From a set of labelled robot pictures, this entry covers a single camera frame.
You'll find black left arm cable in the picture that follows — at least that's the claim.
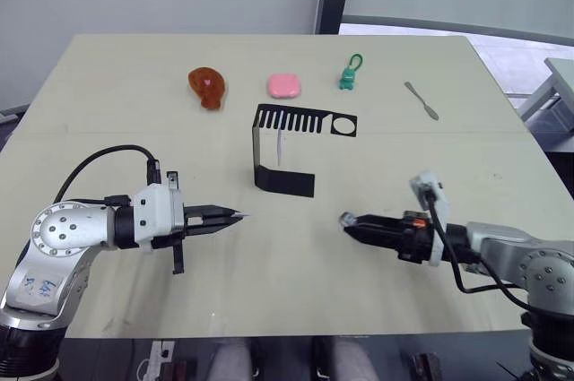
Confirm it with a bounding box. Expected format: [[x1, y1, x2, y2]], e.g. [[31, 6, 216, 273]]
[[52, 144, 161, 203]]

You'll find black slotted metal stand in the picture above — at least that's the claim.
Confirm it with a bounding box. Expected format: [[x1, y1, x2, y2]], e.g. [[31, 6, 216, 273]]
[[251, 103, 360, 200]]

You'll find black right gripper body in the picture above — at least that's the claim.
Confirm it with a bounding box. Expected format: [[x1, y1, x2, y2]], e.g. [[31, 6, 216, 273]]
[[396, 210, 435, 265]]

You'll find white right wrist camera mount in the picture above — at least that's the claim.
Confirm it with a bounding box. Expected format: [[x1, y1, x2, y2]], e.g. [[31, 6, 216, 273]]
[[408, 169, 451, 268]]

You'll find grey side desk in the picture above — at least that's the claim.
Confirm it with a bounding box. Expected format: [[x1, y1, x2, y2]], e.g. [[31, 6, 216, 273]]
[[518, 56, 574, 135]]

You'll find brown drumstick-shaped toy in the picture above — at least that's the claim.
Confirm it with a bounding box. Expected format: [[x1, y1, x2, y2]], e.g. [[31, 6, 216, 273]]
[[187, 65, 229, 111]]

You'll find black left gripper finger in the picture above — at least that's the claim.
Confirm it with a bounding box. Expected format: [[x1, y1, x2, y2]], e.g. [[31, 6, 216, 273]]
[[183, 204, 242, 221], [183, 217, 235, 239]]

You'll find pink rounded case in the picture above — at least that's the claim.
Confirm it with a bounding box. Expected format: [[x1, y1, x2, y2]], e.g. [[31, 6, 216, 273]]
[[266, 73, 302, 100]]

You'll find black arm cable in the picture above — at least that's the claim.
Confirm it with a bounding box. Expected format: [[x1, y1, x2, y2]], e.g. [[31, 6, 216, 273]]
[[426, 191, 533, 311], [52, 144, 161, 203]]

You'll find grey metal spatula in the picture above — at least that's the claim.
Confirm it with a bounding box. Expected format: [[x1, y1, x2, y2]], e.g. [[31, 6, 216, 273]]
[[404, 81, 441, 123]]

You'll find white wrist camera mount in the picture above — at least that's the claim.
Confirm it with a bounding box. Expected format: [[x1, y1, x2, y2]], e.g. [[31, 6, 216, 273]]
[[408, 169, 451, 268], [132, 182, 185, 255]]

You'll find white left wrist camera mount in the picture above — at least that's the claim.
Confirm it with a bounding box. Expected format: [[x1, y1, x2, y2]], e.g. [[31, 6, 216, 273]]
[[132, 182, 185, 255]]

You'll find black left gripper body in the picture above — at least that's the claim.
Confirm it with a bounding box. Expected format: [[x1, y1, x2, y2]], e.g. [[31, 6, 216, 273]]
[[151, 169, 187, 276]]

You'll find green frog keychain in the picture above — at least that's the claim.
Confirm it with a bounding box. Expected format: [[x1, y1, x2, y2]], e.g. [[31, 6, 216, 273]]
[[336, 53, 366, 92]]

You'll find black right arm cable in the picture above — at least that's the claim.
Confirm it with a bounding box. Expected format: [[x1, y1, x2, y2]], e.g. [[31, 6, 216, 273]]
[[426, 191, 533, 311]]

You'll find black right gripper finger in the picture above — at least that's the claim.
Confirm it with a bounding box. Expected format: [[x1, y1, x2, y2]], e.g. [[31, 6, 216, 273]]
[[342, 223, 403, 258], [352, 213, 407, 233]]

